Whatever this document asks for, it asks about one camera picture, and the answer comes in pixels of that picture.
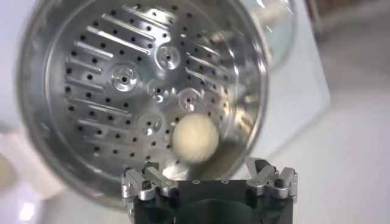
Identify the cream electric cooker base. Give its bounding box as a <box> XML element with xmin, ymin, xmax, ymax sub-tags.
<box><xmin>0</xmin><ymin>127</ymin><xmax>66</xmax><ymax>200</ymax></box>

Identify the white steamed baozi bun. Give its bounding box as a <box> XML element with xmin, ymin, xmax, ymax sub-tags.
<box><xmin>172</xmin><ymin>113</ymin><xmax>220</xmax><ymax>164</ymax></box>

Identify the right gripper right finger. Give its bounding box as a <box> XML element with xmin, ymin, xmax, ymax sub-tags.
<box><xmin>243</xmin><ymin>156</ymin><xmax>299</xmax><ymax>201</ymax></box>

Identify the stainless steel steamer basket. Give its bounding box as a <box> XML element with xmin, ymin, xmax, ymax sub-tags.
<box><xmin>16</xmin><ymin>0</ymin><xmax>271</xmax><ymax>211</ymax></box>

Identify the glass lid with cream handle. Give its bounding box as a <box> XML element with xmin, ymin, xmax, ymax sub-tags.
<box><xmin>237</xmin><ymin>0</ymin><xmax>299</xmax><ymax>74</ymax></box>

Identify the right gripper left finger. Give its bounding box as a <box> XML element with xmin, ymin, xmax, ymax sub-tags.
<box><xmin>121</xmin><ymin>161</ymin><xmax>180</xmax><ymax>202</ymax></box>

